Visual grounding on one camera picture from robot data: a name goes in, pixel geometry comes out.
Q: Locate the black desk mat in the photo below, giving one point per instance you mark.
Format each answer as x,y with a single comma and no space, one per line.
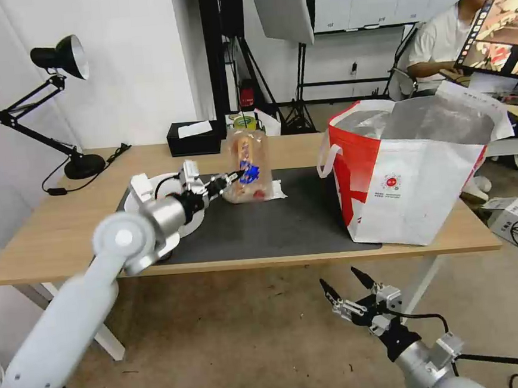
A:
266,225

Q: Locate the grey softbox light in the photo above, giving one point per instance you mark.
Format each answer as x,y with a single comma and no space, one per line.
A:
285,12

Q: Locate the small red device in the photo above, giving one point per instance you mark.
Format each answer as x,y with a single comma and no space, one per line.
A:
247,95

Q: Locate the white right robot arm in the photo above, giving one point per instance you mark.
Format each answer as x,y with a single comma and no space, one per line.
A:
421,369

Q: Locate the white cardboard box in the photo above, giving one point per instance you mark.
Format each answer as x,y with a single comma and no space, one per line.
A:
512,219

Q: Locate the black desk lamp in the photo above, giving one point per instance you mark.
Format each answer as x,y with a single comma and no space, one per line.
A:
84,165

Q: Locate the white round plate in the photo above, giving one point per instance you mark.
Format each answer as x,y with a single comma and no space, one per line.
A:
169,187

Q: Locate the black tripod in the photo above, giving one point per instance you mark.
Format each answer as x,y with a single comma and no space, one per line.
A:
300,87

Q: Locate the white tissue sheet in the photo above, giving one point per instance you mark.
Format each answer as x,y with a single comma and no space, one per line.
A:
195,129

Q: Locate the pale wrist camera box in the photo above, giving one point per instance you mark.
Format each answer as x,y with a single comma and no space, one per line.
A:
191,172
390,300

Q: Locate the clear plastic bread bag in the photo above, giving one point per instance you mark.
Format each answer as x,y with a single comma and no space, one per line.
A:
255,149

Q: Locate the computer monitor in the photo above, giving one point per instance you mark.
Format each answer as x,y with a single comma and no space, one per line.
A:
506,26

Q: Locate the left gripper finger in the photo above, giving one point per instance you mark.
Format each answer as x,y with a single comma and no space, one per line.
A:
222,189
222,179

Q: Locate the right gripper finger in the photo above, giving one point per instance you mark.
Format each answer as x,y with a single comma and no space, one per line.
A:
339,302
365,282

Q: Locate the green tape roll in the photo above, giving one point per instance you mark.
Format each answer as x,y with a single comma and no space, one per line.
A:
245,122

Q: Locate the person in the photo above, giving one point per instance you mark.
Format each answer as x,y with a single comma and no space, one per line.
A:
435,36

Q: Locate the white and red takeout bag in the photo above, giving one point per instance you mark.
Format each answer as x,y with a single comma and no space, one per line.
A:
398,201

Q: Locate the black metal stand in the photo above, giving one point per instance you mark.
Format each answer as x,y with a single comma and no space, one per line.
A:
214,49

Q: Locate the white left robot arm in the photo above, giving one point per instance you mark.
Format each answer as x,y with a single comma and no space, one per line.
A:
70,307

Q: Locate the black tissue box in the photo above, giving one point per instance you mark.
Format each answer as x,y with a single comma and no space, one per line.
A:
192,146

